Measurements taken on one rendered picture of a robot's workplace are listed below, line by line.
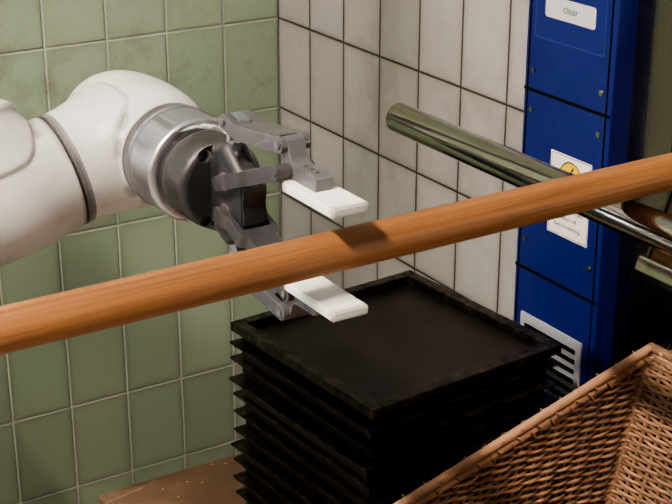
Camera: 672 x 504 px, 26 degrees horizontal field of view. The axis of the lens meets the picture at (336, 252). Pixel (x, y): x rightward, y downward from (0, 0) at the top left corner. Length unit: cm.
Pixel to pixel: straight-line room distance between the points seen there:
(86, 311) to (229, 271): 10
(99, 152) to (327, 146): 111
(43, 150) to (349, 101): 106
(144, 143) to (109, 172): 5
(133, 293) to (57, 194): 29
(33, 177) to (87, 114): 8
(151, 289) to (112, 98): 33
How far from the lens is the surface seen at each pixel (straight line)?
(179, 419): 254
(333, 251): 102
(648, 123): 171
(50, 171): 123
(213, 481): 195
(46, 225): 123
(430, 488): 157
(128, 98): 126
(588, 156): 175
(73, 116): 126
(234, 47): 237
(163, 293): 96
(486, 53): 193
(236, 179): 111
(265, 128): 108
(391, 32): 211
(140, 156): 120
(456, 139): 136
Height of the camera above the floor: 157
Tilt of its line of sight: 22 degrees down
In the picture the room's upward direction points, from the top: straight up
